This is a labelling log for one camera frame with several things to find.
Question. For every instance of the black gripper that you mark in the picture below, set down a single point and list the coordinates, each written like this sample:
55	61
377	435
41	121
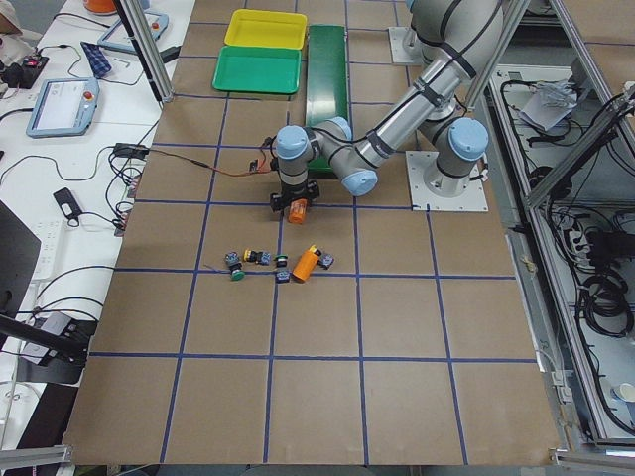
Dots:
294	191

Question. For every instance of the orange cylinder with 4680 print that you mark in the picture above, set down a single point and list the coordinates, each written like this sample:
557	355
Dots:
298	211

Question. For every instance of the yellow button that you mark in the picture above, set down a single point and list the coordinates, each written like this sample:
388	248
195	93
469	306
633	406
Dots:
262	258
324	259

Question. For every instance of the plain orange cylinder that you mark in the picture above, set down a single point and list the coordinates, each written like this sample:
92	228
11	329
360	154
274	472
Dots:
305	266

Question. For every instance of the green button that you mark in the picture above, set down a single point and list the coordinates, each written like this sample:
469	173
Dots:
282	274
234	266

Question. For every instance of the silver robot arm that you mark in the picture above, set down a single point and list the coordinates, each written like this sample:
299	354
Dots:
470	28
428	106

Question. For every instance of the green conveyor belt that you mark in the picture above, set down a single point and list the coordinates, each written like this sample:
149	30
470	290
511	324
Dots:
327	93

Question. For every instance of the green plastic tray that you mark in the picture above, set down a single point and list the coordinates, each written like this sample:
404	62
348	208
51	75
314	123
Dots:
258	70

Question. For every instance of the yellow plastic tray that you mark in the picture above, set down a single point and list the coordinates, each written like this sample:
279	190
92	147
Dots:
266	29

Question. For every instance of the black power adapter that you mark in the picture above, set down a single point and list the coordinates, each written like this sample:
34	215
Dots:
130	151

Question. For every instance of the blue checked cloth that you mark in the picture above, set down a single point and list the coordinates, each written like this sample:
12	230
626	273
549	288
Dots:
98	63

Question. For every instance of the crumpled white paper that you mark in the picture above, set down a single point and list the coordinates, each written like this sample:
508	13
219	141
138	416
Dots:
550	103

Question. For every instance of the near teach pendant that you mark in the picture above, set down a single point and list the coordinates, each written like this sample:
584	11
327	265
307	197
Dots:
64	108

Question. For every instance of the white power strip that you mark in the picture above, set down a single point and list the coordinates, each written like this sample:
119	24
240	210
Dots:
50	232

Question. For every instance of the paper cup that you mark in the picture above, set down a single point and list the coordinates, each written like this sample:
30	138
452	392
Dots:
625	392

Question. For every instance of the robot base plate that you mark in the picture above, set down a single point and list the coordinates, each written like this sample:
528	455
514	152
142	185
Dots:
430	190
405	46

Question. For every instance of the aluminium frame post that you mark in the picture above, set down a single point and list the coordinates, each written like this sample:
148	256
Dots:
136	26

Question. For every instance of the black camera stand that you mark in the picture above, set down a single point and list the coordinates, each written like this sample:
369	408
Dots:
55	344

